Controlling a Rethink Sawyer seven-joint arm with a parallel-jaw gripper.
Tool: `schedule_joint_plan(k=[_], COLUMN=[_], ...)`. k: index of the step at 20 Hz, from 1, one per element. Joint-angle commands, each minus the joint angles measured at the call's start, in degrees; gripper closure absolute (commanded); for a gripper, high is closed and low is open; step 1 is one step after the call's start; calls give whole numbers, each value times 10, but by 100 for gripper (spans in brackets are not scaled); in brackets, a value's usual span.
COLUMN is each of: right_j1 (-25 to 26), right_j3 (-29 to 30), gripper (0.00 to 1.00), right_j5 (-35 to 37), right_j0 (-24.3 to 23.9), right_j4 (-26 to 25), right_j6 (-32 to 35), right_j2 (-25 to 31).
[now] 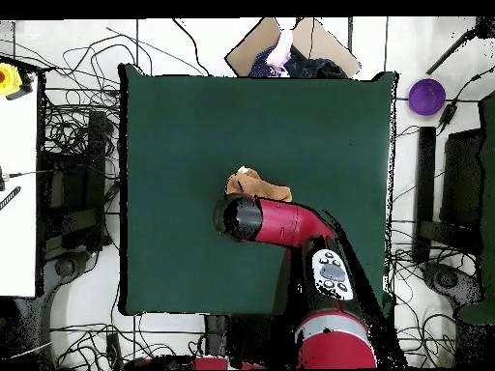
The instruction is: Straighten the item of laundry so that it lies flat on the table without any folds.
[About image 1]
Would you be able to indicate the tan terry towel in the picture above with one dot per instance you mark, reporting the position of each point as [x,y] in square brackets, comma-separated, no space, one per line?
[251,183]

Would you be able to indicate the black equipment stand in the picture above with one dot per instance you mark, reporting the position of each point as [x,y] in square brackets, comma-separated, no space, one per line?
[77,185]

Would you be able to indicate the white side table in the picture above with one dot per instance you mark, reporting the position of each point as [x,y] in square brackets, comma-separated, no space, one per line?
[17,193]

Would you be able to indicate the black power strip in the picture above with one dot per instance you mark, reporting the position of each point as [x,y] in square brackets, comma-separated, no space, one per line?
[114,349]

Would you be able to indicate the yellow emergency stop button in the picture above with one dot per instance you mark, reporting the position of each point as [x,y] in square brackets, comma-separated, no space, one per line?
[8,79]

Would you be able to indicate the dark green table cloth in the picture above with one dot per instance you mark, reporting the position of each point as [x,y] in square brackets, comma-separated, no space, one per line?
[270,135]

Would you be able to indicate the black power adapter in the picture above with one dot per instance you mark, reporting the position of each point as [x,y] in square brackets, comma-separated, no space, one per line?
[448,114]

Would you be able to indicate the green cloth on side table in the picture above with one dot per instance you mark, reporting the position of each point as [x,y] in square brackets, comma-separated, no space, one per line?
[488,216]

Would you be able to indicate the pink cloth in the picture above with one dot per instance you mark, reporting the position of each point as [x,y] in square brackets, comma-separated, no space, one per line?
[281,52]

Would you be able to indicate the dark blue clothes pile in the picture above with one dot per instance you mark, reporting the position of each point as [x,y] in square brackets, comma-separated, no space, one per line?
[317,67]

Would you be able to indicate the black flat panel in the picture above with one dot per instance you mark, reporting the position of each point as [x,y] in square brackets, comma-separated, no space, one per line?
[462,177]

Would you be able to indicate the purple bowl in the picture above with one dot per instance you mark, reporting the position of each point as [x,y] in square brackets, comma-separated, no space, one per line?
[427,96]

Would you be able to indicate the black rod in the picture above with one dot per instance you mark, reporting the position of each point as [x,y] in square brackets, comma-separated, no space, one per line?
[448,54]

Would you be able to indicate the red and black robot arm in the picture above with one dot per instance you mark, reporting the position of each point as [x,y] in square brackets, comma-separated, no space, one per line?
[282,224]

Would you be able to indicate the black upright bar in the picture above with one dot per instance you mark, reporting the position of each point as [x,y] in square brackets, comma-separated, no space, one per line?
[424,185]

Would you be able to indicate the cardboard box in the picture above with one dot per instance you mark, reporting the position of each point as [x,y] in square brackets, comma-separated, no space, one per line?
[251,46]

